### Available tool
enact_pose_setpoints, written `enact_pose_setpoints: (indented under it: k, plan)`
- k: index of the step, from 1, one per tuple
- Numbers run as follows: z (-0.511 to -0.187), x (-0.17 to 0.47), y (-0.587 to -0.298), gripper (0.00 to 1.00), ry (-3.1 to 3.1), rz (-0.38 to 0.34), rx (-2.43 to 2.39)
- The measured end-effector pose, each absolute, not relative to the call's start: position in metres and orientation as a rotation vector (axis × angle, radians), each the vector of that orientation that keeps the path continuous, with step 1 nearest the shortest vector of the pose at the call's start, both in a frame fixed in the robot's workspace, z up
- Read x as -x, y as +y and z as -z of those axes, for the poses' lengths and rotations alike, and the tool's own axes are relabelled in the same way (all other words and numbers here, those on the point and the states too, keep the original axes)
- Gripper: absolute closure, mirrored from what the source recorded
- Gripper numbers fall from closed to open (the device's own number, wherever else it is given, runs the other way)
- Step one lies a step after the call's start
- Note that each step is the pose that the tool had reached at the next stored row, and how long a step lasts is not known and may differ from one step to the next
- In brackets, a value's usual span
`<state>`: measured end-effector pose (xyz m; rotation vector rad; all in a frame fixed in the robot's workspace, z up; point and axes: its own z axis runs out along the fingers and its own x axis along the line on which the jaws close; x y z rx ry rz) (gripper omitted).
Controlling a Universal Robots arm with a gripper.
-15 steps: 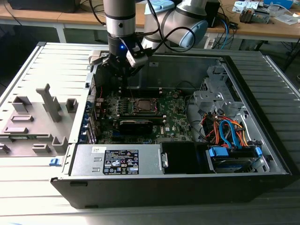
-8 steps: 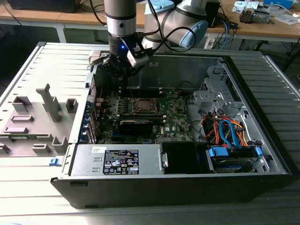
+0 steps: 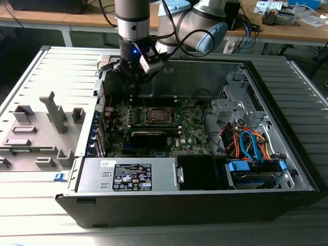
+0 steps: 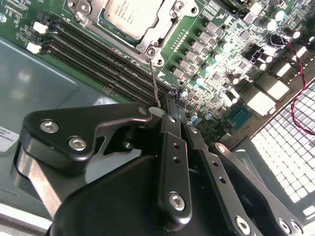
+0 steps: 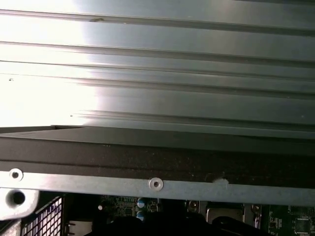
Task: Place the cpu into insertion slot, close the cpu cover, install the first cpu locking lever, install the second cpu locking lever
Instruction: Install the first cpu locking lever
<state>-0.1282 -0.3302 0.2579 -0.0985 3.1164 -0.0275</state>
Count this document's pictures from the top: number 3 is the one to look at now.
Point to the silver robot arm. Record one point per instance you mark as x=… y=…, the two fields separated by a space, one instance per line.
x=132 y=15

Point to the CPU socket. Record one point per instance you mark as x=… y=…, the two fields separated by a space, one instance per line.
x=150 y=122

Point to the metal CPU cooler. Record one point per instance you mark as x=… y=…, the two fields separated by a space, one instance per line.
x=268 y=16

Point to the white case label sticker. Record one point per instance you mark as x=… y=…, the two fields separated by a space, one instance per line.
x=170 y=70

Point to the round coin battery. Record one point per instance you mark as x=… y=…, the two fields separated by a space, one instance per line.
x=192 y=103

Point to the black graphics card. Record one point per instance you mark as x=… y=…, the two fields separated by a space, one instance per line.
x=148 y=140

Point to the green motherboard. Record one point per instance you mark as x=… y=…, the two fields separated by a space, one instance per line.
x=191 y=125

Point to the black box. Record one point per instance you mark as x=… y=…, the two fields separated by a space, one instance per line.
x=46 y=6

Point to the wooden desk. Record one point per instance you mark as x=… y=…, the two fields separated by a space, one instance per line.
x=38 y=18

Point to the grey parts rack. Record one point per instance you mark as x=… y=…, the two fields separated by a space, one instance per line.
x=43 y=128

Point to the black speaker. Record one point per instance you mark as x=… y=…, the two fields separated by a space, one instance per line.
x=234 y=18

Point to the grey power supply unit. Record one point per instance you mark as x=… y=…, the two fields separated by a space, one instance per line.
x=89 y=176

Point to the black plastic fan shroud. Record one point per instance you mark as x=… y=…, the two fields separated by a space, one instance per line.
x=194 y=174

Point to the blue plastic clip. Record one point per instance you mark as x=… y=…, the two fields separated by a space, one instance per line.
x=60 y=177

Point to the green RAM stick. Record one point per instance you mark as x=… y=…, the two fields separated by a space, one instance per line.
x=25 y=150

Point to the hard disk in blue carrier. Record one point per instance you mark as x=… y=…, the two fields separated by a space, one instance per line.
x=238 y=165

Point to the black PC case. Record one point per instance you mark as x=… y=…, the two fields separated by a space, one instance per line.
x=179 y=210

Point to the white paper cards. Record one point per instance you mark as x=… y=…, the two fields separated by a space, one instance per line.
x=269 y=4

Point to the silver metal drive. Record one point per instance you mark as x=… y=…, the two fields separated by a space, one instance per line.
x=285 y=18

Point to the blue cardboard box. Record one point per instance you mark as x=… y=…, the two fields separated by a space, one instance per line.
x=303 y=3

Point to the clear plastic bag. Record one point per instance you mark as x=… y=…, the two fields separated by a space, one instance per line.
x=314 y=20

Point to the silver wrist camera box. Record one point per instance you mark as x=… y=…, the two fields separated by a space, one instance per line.
x=150 y=65

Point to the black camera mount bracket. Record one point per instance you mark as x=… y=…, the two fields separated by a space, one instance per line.
x=153 y=52

